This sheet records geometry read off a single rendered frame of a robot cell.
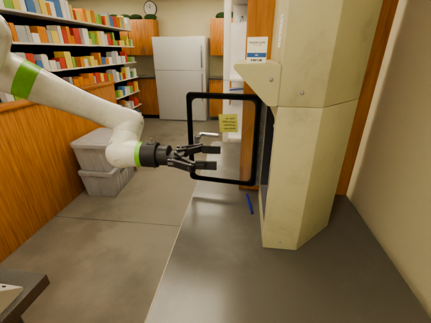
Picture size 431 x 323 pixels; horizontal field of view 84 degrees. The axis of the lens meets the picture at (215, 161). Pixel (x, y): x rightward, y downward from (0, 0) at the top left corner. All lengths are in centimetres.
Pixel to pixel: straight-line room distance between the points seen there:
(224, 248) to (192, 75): 503
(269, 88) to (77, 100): 62
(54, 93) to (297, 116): 74
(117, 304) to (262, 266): 134
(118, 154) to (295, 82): 60
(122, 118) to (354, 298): 91
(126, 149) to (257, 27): 64
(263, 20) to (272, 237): 75
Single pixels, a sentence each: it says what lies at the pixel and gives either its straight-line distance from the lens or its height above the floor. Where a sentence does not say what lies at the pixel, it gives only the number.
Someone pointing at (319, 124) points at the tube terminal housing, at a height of 137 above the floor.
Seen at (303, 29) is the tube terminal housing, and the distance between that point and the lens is 63.
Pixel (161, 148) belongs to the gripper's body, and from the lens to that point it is 85.
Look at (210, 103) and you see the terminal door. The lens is 98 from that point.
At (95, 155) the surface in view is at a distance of 284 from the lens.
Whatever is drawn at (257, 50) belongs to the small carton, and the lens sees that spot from 68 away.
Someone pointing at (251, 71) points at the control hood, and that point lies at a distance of 62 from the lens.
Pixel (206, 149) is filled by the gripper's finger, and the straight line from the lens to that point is 91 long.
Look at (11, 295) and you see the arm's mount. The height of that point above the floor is 96.
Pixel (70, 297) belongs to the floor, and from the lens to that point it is 214.
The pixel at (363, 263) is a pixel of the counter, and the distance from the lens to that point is 93.
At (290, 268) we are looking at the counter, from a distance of 83.
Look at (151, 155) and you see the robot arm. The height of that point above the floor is 121.
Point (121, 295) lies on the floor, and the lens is 201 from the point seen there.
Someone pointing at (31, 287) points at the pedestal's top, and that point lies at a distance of 91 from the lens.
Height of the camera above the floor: 154
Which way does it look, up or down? 25 degrees down
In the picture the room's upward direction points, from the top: straight up
